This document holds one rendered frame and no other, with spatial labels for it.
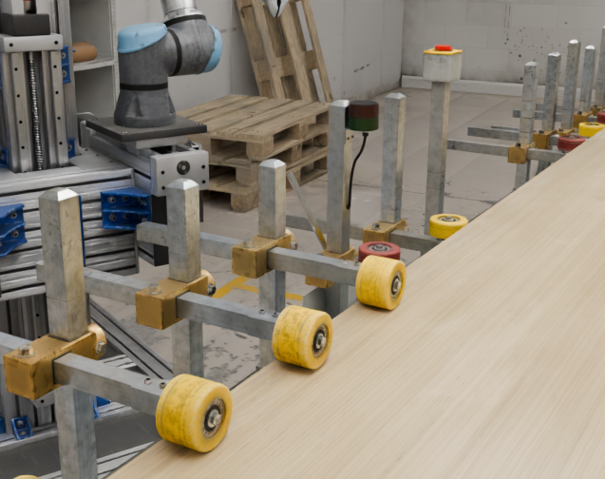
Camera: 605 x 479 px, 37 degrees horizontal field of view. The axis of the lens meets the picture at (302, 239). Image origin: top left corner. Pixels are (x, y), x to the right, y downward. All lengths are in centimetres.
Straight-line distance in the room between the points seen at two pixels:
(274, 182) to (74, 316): 49
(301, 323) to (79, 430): 33
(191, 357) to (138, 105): 92
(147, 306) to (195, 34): 107
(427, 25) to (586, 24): 159
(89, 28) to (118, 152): 263
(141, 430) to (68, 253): 141
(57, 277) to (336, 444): 41
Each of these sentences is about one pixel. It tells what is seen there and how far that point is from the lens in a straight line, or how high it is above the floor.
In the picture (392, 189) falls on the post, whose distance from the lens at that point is 202.
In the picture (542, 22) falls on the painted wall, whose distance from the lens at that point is 949.
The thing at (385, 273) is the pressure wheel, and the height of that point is 97.
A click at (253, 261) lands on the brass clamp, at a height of 95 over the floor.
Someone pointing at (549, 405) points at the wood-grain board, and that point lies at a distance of 123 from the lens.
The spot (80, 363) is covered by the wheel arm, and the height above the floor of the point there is 96.
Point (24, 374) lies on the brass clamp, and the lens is 118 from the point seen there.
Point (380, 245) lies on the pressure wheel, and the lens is 175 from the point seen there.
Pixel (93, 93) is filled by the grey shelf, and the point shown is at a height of 70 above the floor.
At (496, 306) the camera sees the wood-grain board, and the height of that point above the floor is 90.
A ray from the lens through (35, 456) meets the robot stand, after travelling 248.
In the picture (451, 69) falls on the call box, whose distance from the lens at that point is 219.
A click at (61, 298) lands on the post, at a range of 120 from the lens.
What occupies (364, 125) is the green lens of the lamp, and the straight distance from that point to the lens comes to 172.
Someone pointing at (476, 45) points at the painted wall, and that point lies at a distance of 966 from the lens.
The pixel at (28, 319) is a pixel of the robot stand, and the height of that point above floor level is 57.
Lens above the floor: 146
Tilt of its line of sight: 18 degrees down
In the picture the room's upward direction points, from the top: 1 degrees clockwise
